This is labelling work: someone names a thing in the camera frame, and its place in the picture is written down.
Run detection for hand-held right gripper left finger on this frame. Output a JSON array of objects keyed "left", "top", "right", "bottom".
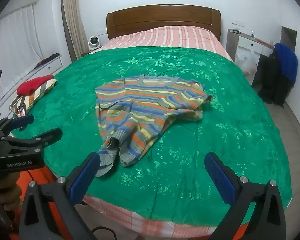
[{"left": 19, "top": 152, "right": 101, "bottom": 240}]

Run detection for chair with dark clothes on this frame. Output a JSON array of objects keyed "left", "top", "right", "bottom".
[{"left": 251, "top": 50, "right": 294, "bottom": 108}]

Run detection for white sheer curtain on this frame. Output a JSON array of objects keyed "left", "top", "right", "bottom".
[{"left": 0, "top": 4, "right": 55, "bottom": 64}]

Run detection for black cable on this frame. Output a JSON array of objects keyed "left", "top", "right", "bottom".
[{"left": 90, "top": 227, "right": 118, "bottom": 240}]

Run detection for pink striped bed sheet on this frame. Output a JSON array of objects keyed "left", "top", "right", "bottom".
[{"left": 82, "top": 26, "right": 240, "bottom": 238}]

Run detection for striped knit sweater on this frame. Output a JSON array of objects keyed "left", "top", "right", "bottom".
[{"left": 95, "top": 74, "right": 214, "bottom": 178}]

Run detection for white plastic bag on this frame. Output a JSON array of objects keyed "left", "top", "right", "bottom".
[{"left": 235, "top": 49, "right": 262, "bottom": 74}]

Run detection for brown wooden headboard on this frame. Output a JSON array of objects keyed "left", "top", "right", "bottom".
[{"left": 106, "top": 4, "right": 222, "bottom": 42}]

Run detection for striped pillow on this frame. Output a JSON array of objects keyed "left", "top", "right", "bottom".
[{"left": 9, "top": 79, "right": 58, "bottom": 117}]

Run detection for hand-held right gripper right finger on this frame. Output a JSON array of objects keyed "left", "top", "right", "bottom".
[{"left": 204, "top": 152, "right": 287, "bottom": 240}]

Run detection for black phone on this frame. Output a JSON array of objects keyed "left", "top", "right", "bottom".
[{"left": 16, "top": 105, "right": 28, "bottom": 131}]

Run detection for small white fan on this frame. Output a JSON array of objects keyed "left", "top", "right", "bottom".
[{"left": 88, "top": 35, "right": 102, "bottom": 51}]

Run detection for person's left hand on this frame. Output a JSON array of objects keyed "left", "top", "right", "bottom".
[{"left": 0, "top": 171, "right": 22, "bottom": 221}]

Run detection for white desk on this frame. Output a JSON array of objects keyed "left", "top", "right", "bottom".
[{"left": 226, "top": 28, "right": 275, "bottom": 64}]

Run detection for red cloth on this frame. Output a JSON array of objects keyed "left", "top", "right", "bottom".
[{"left": 17, "top": 75, "right": 55, "bottom": 96}]

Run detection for orange cloth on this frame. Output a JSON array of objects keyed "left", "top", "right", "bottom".
[{"left": 9, "top": 165, "right": 75, "bottom": 240}]

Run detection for black flat object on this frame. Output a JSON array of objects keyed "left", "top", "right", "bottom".
[{"left": 33, "top": 53, "right": 60, "bottom": 69}]

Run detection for green floral blanket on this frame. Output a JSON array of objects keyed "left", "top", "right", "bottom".
[{"left": 12, "top": 45, "right": 293, "bottom": 222}]

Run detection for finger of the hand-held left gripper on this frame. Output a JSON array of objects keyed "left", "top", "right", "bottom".
[
  {"left": 0, "top": 114, "right": 35, "bottom": 137},
  {"left": 0, "top": 127, "right": 63, "bottom": 156}
]

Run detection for blue jacket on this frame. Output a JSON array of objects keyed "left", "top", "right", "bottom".
[{"left": 274, "top": 43, "right": 298, "bottom": 82}]

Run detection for beige curtain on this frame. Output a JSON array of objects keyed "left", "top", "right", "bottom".
[{"left": 61, "top": 0, "right": 88, "bottom": 63}]

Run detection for white drawer cabinet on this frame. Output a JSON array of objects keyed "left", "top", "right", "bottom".
[{"left": 0, "top": 54, "right": 63, "bottom": 120}]

